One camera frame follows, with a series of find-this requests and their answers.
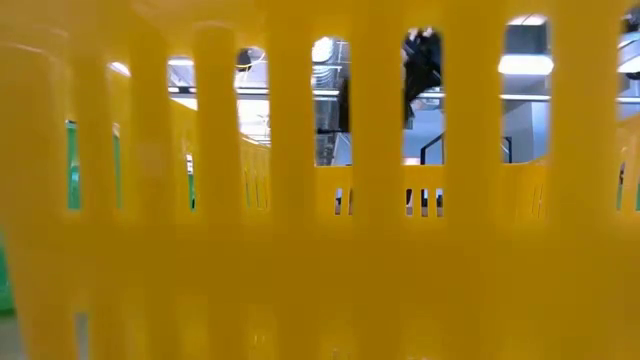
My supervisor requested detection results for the black rectangular frame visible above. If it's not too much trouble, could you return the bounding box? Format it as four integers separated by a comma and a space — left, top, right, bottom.
419, 132, 514, 166

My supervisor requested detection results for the yellow slotted plastic basket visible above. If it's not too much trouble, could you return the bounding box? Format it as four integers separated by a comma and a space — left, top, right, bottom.
0, 0, 640, 360

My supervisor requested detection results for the bright round ceiling lamp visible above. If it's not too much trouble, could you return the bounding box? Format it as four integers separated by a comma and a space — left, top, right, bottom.
311, 36, 335, 64

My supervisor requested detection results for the grey ventilation duct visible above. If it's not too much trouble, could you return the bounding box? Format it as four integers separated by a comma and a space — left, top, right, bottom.
504, 24, 550, 55

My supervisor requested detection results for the long ceiling light panel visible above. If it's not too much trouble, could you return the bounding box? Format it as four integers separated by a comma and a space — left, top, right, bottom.
497, 53, 555, 76
507, 13, 549, 27

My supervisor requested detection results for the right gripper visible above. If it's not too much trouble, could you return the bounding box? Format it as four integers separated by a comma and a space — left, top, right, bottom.
402, 27, 444, 122

